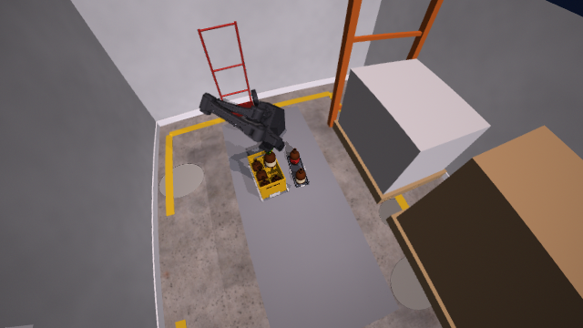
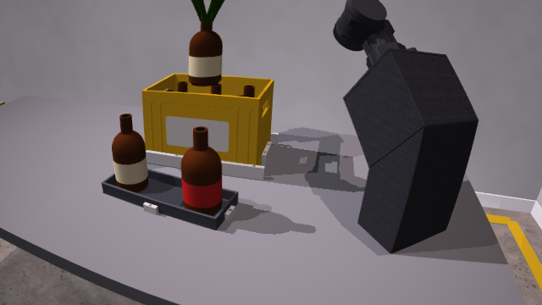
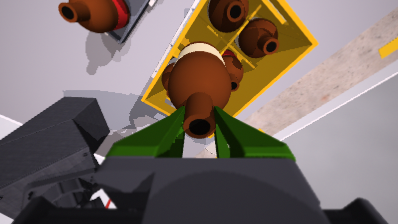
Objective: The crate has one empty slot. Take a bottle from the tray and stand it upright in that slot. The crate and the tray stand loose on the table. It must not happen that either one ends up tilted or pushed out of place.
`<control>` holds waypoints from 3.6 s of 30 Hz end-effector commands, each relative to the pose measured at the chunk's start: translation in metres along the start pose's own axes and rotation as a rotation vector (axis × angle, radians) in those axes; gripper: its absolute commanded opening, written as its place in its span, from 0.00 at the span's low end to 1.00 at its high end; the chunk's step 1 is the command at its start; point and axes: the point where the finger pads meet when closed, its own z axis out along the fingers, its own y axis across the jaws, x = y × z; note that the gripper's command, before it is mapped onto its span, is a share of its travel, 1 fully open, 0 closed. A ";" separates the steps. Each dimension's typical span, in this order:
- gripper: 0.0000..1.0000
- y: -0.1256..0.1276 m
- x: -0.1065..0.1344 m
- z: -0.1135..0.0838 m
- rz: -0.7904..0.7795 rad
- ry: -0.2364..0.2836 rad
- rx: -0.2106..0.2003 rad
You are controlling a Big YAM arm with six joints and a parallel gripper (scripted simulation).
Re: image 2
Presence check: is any yellow crate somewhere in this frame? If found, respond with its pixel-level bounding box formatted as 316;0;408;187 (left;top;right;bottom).
142;73;273;166

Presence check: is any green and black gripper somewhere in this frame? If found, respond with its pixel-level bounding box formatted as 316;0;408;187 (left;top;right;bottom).
191;0;224;25

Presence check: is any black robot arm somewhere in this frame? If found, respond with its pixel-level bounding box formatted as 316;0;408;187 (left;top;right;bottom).
333;0;417;68

